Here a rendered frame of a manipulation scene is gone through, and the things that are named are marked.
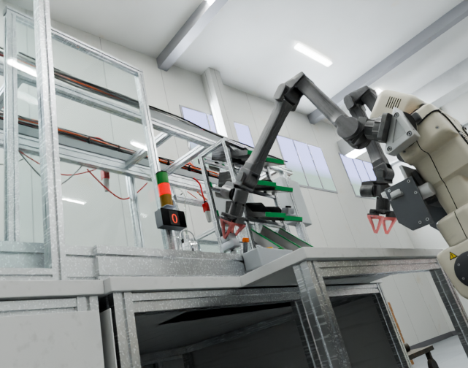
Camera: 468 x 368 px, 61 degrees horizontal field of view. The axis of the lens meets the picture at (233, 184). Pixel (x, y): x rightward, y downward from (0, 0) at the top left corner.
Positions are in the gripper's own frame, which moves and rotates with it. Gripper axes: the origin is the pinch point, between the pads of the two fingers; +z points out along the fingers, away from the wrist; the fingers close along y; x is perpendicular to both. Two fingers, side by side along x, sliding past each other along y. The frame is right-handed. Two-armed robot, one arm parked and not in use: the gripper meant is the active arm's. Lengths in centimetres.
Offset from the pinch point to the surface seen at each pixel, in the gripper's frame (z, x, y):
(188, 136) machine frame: -42, -100, -50
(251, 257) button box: -0.3, 27.5, 19.0
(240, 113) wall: -170, -507, -523
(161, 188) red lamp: -11.4, -22.8, 21.3
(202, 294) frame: 7, 37, 48
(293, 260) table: -8, 52, 36
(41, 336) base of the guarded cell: 13, 40, 88
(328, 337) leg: 6, 66, 34
